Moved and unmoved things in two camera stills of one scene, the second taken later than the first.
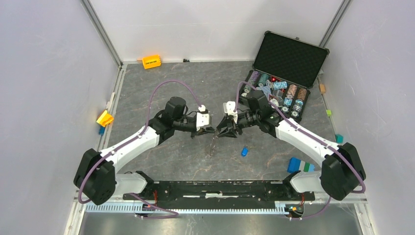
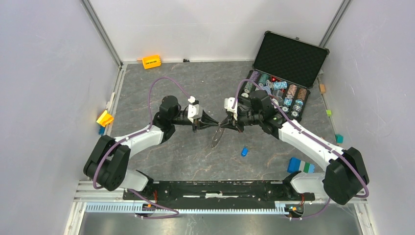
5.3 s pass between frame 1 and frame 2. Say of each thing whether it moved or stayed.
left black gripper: moved
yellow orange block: stayed
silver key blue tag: stayed
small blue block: stayed
